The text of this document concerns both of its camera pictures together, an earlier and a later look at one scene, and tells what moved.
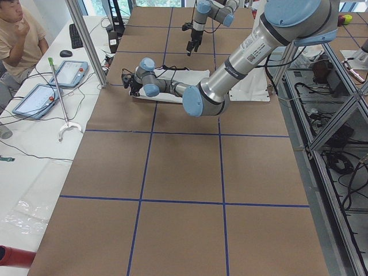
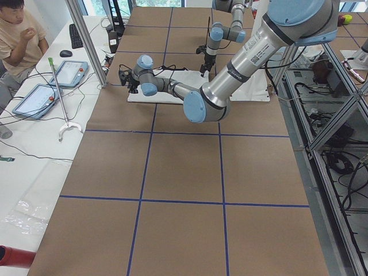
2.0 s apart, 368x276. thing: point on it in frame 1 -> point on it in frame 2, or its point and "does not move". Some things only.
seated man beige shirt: [22, 40] does not move
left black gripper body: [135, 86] does not move
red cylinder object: [16, 257] does not move
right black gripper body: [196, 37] -> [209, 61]
